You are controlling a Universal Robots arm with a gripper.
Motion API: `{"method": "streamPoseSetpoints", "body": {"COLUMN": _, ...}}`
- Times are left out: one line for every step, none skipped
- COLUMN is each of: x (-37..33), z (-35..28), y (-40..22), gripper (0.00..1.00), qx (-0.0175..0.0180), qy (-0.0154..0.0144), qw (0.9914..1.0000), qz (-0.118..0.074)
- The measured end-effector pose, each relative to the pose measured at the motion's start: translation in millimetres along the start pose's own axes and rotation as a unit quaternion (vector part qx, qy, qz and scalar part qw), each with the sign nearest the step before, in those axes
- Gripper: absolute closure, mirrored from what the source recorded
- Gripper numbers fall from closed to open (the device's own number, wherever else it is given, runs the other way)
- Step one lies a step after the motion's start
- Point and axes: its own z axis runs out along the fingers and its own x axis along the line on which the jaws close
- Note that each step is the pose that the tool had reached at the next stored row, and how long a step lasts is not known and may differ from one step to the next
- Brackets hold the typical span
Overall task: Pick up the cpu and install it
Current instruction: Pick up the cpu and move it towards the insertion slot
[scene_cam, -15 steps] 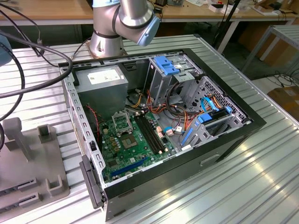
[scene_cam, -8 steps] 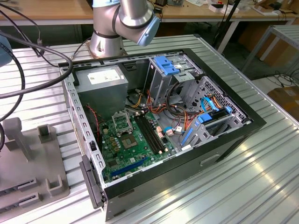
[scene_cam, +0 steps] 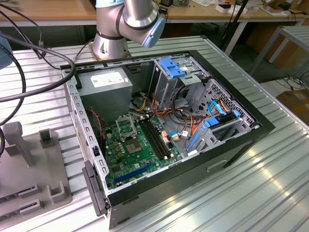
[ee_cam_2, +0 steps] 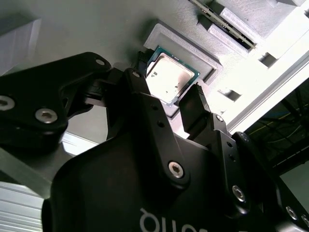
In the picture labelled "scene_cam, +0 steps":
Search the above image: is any brown cardboard box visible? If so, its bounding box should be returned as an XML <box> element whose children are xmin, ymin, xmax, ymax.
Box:
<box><xmin>276</xmin><ymin>88</ymin><xmax>309</xmax><ymax>127</ymax></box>
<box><xmin>245</xmin><ymin>24</ymin><xmax>282</xmax><ymax>55</ymax></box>

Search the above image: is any perforated grey disk bay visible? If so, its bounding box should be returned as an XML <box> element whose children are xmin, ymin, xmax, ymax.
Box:
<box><xmin>183</xmin><ymin>77</ymin><xmax>261</xmax><ymax>158</ymax></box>

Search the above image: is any grey power supply box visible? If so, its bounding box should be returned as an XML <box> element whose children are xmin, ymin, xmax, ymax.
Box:
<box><xmin>77</xmin><ymin>67</ymin><xmax>133</xmax><ymax>126</ymax></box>

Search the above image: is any black RAM slot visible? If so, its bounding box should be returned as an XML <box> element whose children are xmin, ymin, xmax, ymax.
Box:
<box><xmin>148</xmin><ymin>118</ymin><xmax>172</xmax><ymax>156</ymax></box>
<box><xmin>139</xmin><ymin>120</ymin><xmax>163</xmax><ymax>160</ymax></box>
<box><xmin>141</xmin><ymin>119</ymin><xmax>166</xmax><ymax>159</ymax></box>
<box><xmin>145</xmin><ymin>118</ymin><xmax>169</xmax><ymax>158</ymax></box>

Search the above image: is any metal frame table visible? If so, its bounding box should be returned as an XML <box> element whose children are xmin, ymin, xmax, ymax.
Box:
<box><xmin>250</xmin><ymin>25</ymin><xmax>309</xmax><ymax>78</ymax></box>

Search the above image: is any black card retention latch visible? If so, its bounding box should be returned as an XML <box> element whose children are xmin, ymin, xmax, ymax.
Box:
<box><xmin>81</xmin><ymin>159</ymin><xmax>112</xmax><ymax>218</ymax></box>

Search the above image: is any black tripod pole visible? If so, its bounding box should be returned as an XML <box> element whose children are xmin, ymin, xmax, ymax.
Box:
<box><xmin>221</xmin><ymin>0</ymin><xmax>249</xmax><ymax>55</ymax></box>

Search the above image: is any red black twisted wire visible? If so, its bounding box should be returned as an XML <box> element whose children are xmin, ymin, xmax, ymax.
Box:
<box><xmin>87</xmin><ymin>108</ymin><xmax>109</xmax><ymax>148</ymax></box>

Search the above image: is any grey metal drive cage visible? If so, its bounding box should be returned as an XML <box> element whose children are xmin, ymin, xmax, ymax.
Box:
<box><xmin>149</xmin><ymin>56</ymin><xmax>211</xmax><ymax>105</ymax></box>

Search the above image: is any orange yellow wire bundle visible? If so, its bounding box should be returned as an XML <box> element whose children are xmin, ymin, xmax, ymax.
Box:
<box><xmin>151</xmin><ymin>93</ymin><xmax>211</xmax><ymax>136</ymax></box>

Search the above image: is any black open PC case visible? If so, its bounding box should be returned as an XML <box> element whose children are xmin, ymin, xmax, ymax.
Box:
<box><xmin>59</xmin><ymin>49</ymin><xmax>276</xmax><ymax>230</ymax></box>

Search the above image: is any grey parts rack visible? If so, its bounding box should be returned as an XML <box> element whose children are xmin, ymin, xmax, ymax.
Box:
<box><xmin>0</xmin><ymin>122</ymin><xmax>73</xmax><ymax>224</ymax></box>

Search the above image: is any blue flat wire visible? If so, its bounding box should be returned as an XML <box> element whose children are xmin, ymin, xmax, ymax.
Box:
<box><xmin>207</xmin><ymin>99</ymin><xmax>229</xmax><ymax>118</ymax></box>

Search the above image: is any blue expansion slot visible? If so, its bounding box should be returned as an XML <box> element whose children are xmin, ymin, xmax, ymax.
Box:
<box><xmin>113</xmin><ymin>162</ymin><xmax>154</xmax><ymax>184</ymax></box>

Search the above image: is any blue drive latch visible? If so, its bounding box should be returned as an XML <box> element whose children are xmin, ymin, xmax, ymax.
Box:
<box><xmin>159</xmin><ymin>58</ymin><xmax>187</xmax><ymax>79</ymax></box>

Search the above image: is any cream board connector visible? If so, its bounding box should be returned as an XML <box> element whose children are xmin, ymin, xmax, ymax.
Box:
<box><xmin>161</xmin><ymin>130</ymin><xmax>171</xmax><ymax>145</ymax></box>

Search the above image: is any hard disk in blue carrier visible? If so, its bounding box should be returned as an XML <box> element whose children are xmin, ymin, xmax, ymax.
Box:
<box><xmin>185</xmin><ymin>109</ymin><xmax>241</xmax><ymax>153</ymax></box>

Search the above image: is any green motherboard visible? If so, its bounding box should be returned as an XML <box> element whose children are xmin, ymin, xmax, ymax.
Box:
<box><xmin>102</xmin><ymin>113</ymin><xmax>184</xmax><ymax>190</ymax></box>

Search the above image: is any thin cable with plug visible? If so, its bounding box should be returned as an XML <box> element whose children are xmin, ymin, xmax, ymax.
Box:
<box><xmin>0</xmin><ymin>2</ymin><xmax>95</xmax><ymax>61</ymax></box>

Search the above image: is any wooden desk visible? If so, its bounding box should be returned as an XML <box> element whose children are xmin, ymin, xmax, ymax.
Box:
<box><xmin>0</xmin><ymin>0</ymin><xmax>309</xmax><ymax>28</ymax></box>

